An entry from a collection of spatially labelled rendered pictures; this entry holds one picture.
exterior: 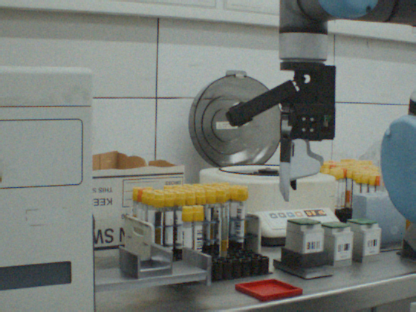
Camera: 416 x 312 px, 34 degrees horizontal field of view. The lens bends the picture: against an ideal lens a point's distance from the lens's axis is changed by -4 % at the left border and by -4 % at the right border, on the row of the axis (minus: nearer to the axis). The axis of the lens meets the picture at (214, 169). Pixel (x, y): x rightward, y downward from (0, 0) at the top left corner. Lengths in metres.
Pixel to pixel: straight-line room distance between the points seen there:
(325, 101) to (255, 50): 0.68
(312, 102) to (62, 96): 0.41
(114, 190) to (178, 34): 0.55
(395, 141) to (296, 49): 0.34
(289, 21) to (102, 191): 0.40
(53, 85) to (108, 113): 0.73
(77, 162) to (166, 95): 0.79
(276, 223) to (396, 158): 0.57
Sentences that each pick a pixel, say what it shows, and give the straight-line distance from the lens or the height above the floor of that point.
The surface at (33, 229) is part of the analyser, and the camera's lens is 0.80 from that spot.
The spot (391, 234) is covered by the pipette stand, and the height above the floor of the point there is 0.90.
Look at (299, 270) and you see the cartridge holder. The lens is 1.07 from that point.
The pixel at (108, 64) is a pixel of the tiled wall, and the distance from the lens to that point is 1.52.
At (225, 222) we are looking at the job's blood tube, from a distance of 1.07.
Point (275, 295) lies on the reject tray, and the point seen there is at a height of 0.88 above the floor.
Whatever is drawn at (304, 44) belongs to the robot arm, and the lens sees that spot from 1.04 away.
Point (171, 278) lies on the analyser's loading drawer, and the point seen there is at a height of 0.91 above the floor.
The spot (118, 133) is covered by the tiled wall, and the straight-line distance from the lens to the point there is 1.53.
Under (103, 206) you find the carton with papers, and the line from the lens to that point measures 1.15.
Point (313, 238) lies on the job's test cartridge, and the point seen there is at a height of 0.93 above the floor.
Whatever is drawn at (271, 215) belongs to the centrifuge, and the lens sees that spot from 1.30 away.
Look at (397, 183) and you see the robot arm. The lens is 0.75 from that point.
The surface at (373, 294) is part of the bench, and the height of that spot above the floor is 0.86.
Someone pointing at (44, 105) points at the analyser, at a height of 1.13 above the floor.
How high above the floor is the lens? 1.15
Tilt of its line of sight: 6 degrees down
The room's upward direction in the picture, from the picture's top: 1 degrees clockwise
